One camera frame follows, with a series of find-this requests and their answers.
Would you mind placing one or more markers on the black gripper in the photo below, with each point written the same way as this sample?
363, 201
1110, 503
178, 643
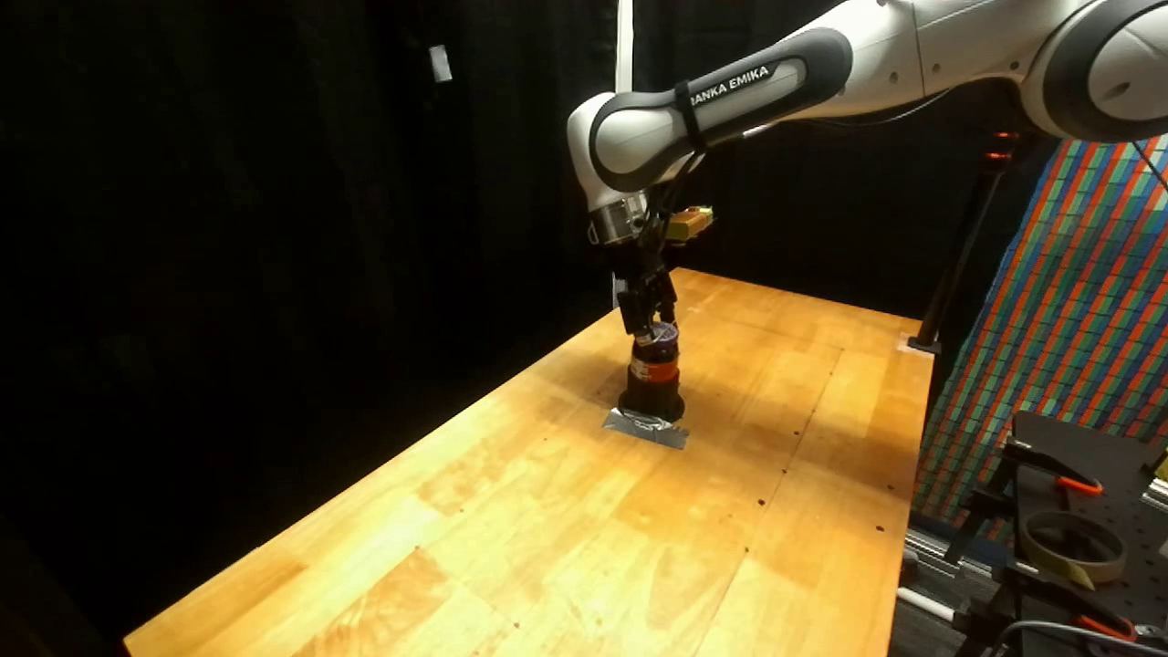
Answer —
640, 261

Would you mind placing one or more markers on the orange rubber band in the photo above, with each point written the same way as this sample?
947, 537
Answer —
655, 371

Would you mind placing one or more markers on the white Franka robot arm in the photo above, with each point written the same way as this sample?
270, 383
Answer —
850, 61

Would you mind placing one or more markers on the brown cup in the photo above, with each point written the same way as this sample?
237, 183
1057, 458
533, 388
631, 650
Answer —
655, 394

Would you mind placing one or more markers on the gray tape piece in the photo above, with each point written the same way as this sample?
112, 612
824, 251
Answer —
644, 428

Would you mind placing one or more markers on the white vertical pole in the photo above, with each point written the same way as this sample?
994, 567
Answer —
622, 43

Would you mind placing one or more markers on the white tag on curtain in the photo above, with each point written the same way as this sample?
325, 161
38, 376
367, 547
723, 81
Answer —
439, 65

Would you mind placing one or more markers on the black tripod stand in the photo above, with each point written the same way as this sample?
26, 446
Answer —
967, 242

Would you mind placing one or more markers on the black curtain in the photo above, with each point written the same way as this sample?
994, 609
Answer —
241, 242

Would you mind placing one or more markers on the colourful striped cloth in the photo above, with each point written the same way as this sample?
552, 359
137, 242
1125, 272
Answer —
1072, 317

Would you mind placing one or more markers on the tape roll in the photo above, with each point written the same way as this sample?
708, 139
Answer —
1072, 549

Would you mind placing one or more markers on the silver aluminium rail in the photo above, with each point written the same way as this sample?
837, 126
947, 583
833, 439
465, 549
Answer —
950, 579

